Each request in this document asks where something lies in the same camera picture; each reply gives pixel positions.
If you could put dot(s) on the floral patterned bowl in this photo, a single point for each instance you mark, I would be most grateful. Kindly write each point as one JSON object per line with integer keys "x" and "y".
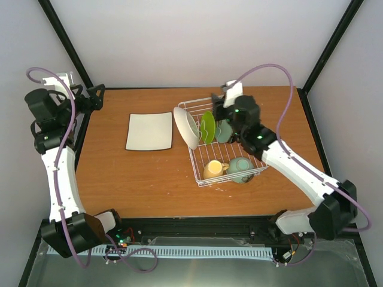
{"x": 187, "y": 127}

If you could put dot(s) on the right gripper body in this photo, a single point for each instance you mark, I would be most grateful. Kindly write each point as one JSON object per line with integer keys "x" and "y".
{"x": 218, "y": 116}

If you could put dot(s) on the yellow mug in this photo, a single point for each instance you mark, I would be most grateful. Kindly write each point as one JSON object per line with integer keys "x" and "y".
{"x": 214, "y": 169}

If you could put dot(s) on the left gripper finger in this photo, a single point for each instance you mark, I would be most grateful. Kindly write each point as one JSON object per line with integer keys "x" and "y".
{"x": 96, "y": 96}
{"x": 76, "y": 90}

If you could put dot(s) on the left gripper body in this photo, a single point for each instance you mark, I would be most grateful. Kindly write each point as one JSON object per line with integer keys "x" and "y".
{"x": 85, "y": 107}

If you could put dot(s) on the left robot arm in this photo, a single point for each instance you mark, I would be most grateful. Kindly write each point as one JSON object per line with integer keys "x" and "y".
{"x": 54, "y": 141}

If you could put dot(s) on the white square plate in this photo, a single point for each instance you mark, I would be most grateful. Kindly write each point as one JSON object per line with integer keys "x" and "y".
{"x": 149, "y": 132}

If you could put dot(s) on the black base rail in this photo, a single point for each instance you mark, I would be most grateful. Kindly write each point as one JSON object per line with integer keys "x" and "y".
{"x": 194, "y": 230}

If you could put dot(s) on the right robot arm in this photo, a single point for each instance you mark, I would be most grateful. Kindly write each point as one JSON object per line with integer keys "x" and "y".
{"x": 333, "y": 201}

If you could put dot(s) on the light blue cable duct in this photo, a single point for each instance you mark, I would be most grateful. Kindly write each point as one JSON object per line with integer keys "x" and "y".
{"x": 189, "y": 252}

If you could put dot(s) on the black frame post left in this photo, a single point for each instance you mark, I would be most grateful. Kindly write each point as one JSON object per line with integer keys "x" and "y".
{"x": 63, "y": 37}

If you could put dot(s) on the metal sheet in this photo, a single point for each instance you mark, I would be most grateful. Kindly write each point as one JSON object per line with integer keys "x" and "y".
{"x": 320, "y": 263}

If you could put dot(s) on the lime green plate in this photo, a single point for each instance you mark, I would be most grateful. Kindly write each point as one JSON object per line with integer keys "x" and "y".
{"x": 207, "y": 127}

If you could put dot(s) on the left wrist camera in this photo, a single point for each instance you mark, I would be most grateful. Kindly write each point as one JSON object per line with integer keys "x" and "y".
{"x": 66, "y": 77}

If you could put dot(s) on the white wire dish rack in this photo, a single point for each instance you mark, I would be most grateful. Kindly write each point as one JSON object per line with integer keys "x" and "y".
{"x": 223, "y": 152}

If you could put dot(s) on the green celadon bowl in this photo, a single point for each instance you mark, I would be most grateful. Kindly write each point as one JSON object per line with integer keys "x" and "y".
{"x": 240, "y": 165}

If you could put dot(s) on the teal flower plate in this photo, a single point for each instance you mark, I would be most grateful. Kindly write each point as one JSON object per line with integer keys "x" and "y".
{"x": 224, "y": 132}

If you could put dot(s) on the black frame post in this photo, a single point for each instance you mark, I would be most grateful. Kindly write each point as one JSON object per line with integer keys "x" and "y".
{"x": 332, "y": 43}
{"x": 63, "y": 37}

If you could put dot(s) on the black rimmed plate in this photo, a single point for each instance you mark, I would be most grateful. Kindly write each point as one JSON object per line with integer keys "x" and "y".
{"x": 233, "y": 139}

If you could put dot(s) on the black frame post right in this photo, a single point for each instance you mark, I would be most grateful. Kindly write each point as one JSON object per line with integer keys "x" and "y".
{"x": 332, "y": 43}

